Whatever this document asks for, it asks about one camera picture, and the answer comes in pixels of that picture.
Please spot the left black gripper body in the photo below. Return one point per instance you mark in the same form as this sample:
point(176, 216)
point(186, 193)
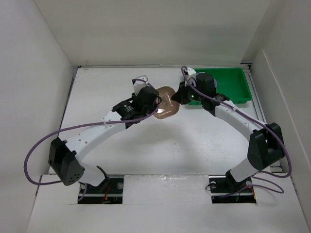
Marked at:
point(149, 109)

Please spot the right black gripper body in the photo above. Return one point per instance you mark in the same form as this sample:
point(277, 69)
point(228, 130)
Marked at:
point(193, 96)

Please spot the brown square panda plate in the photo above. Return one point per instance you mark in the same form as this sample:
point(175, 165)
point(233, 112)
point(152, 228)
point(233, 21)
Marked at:
point(168, 107)

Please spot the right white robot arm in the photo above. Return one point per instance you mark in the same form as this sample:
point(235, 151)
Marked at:
point(266, 144)

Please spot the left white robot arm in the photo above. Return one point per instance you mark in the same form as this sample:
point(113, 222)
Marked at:
point(66, 156)

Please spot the green plastic bin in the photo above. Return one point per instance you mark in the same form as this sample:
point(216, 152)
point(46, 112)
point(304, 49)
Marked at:
point(231, 81)

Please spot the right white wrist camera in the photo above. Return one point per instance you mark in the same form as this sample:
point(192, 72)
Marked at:
point(189, 76)

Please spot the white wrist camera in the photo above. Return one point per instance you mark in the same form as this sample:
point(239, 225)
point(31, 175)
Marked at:
point(139, 83)
point(189, 76)

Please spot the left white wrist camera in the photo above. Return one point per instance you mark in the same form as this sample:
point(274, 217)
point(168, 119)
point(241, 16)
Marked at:
point(139, 83)

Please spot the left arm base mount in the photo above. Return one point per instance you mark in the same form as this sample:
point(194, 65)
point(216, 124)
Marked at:
point(113, 194)

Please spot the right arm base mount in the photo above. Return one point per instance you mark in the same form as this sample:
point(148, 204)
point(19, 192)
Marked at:
point(230, 193)

